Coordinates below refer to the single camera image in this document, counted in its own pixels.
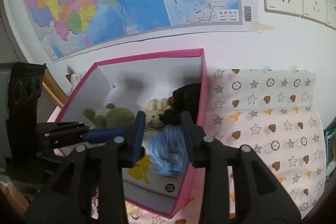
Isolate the peach sleeve forearm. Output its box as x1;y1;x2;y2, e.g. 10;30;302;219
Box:
1;183;30;218

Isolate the pink cardboard box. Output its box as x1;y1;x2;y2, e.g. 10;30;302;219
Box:
56;49;207;218

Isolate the black scrunchie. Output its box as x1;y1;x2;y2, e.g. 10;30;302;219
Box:
159;83;201;126

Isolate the gold travel tumbler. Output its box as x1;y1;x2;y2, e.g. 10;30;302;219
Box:
42;69;68;109

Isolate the blue gingham scrunchie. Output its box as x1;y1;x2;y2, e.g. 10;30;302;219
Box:
143;124;188;176

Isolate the beige bunny plush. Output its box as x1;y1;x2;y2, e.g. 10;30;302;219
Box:
145;98;170;132

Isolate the grey door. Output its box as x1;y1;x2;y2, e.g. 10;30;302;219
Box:
1;0;27;63

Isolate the white yellow tissue pack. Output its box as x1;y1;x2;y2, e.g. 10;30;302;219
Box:
122;155;185;200

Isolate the pink patterned tablecloth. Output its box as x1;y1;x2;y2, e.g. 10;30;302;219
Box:
47;69;328;224

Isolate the green frog plush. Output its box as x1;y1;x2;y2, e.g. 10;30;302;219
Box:
83;103;135;130

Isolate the pink floral tissue pack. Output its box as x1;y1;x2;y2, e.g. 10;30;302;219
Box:
91;197;143;220

